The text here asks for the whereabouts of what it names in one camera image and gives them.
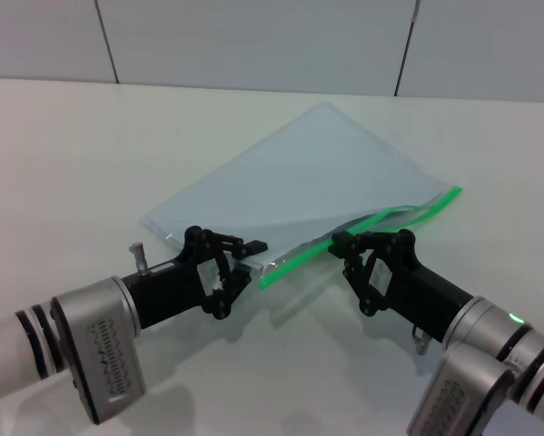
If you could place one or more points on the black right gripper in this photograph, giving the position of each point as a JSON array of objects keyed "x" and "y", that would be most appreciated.
[{"x": 421, "y": 295}]

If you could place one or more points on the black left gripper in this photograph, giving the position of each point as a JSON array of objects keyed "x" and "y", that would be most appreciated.
[{"x": 171, "y": 290}]

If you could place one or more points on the clear document bag green zip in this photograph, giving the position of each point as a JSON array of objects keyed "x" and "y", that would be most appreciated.
[{"x": 308, "y": 172}]

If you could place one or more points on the silver connector plug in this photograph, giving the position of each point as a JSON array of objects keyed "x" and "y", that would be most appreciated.
[
  {"x": 140, "y": 261},
  {"x": 420, "y": 343}
]

